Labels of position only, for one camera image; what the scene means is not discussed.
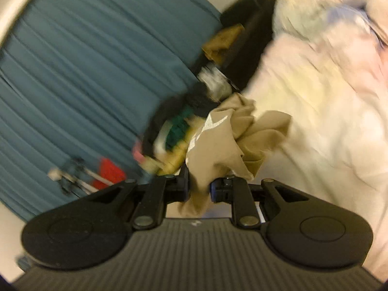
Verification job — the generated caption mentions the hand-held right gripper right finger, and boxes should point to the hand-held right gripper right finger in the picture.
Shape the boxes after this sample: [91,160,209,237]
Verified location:
[210,176,310,228]

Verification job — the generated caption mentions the pastel bed blanket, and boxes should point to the pastel bed blanket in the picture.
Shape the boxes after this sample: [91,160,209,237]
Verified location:
[242,0,388,283]

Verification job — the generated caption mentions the garment steamer stand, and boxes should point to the garment steamer stand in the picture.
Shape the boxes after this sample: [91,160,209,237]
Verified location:
[48,156,116,195]

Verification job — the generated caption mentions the green garment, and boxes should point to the green garment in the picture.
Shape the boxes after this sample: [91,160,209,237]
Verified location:
[164,105,194,151]

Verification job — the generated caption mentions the blue curtain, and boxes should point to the blue curtain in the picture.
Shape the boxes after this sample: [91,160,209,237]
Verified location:
[0,0,222,222]

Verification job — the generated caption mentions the yellow cloth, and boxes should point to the yellow cloth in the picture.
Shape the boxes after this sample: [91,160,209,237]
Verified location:
[145,121,198,175]

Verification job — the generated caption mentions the white patterned cloth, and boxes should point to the white patterned cloth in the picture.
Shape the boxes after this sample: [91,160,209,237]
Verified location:
[196,66,233,101]

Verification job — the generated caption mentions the pink garment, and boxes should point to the pink garment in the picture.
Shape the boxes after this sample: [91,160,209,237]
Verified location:
[132,143,146,163]

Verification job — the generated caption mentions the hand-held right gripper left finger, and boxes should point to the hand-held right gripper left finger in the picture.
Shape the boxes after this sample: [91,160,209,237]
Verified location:
[86,165,191,230]

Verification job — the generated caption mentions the tan t-shirt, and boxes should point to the tan t-shirt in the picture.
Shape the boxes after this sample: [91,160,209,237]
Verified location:
[177,92,292,219]

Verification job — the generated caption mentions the black garment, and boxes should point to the black garment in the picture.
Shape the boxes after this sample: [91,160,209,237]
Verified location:
[142,83,213,159]

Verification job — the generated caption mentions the brown paper bag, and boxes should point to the brown paper bag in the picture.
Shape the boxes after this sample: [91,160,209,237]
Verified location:
[202,25,245,63]

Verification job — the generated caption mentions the red garment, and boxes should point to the red garment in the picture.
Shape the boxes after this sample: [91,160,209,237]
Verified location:
[91,157,127,190]

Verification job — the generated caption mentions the white pillow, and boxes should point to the white pillow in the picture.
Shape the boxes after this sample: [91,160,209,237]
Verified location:
[274,0,388,37]

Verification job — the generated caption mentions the black armchair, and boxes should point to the black armchair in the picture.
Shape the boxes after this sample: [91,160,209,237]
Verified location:
[193,0,277,92]

